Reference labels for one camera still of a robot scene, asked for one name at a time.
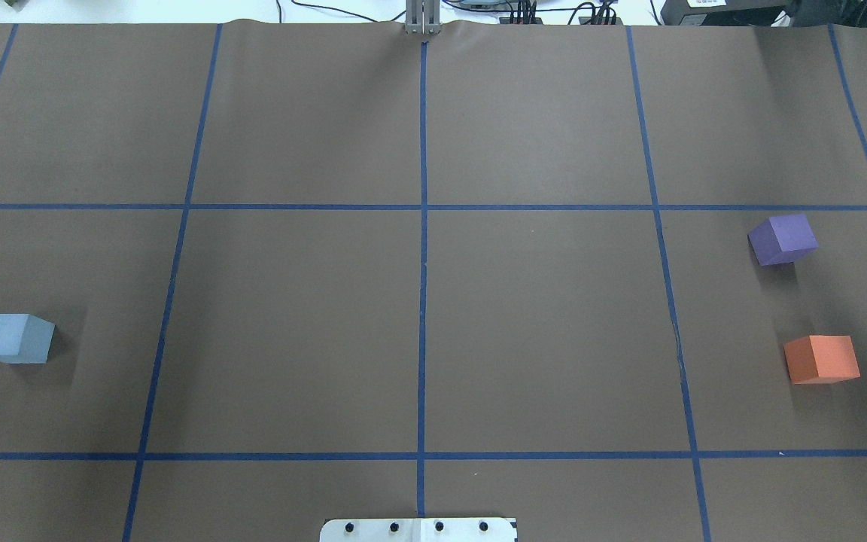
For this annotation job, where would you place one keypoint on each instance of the light blue foam block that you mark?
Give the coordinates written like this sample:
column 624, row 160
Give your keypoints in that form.
column 24, row 338

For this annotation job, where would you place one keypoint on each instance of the purple foam block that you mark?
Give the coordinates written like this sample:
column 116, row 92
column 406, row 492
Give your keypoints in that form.
column 782, row 239

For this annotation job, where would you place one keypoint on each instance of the orange foam block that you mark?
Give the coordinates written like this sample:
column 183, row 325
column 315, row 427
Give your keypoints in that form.
column 821, row 359

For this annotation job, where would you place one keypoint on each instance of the black device box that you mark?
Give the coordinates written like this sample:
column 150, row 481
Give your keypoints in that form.
column 722, row 13

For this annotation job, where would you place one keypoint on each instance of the aluminium frame post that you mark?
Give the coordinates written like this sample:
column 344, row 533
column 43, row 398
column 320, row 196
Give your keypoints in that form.
column 422, row 17

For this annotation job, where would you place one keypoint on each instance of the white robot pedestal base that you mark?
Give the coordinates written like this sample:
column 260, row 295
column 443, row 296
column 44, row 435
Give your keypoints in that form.
column 421, row 529

